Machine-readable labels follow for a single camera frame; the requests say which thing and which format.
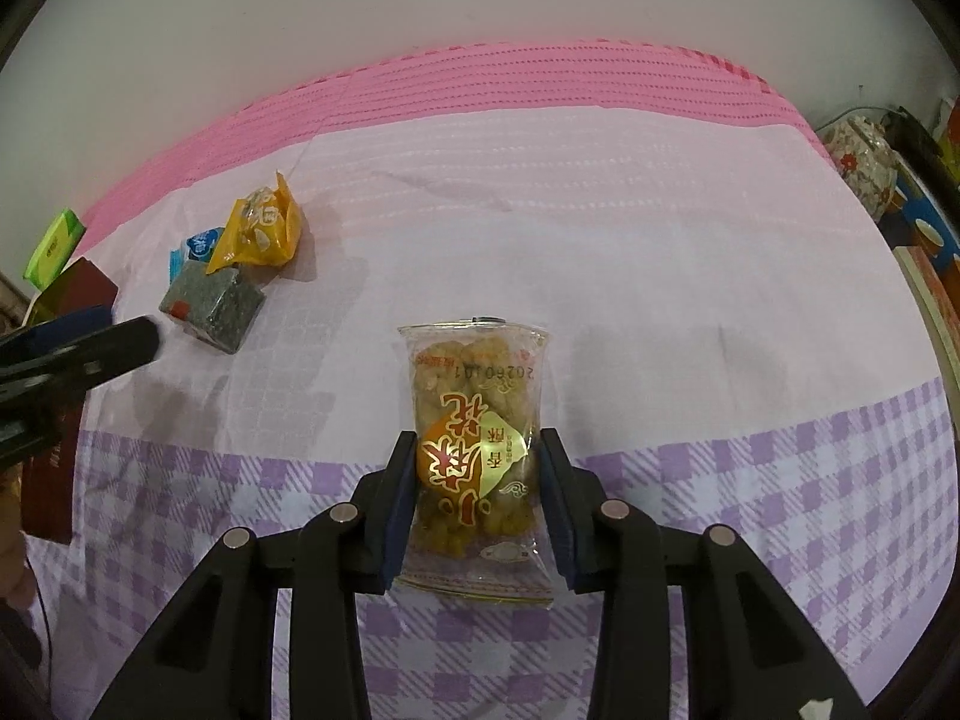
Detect orange snack packet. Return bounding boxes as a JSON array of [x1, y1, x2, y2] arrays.
[[205, 172, 305, 275]]

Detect grey-green cube snack packet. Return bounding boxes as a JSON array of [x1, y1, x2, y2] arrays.
[[158, 264, 268, 356]]

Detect red cardboard box yellow inside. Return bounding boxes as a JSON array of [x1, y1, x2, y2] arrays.
[[22, 256, 121, 545]]

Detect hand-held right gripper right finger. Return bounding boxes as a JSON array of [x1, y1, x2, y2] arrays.
[[538, 426, 872, 720]]

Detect blue snack packet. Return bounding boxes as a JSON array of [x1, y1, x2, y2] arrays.
[[168, 228, 227, 280]]

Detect green tissue packet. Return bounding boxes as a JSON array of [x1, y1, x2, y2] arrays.
[[22, 208, 86, 290]]

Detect clear fried snack packet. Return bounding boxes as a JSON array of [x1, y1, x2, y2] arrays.
[[395, 317, 557, 608]]

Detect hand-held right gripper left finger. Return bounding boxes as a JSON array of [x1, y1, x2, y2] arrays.
[[88, 430, 419, 720]]

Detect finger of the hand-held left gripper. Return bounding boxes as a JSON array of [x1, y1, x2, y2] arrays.
[[0, 305, 115, 370], [0, 317, 161, 466]]

